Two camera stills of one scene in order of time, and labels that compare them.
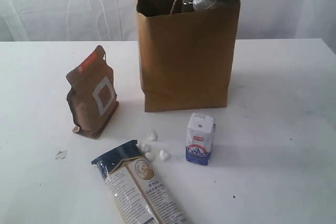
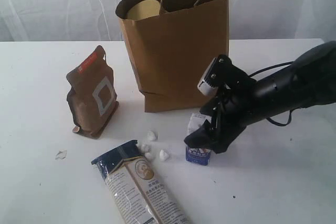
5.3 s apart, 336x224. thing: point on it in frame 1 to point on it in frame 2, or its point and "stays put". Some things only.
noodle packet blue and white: (134, 180) stays put
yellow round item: (191, 3) to (142, 9)
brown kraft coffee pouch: (92, 95) stays put
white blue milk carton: (200, 134) stays put
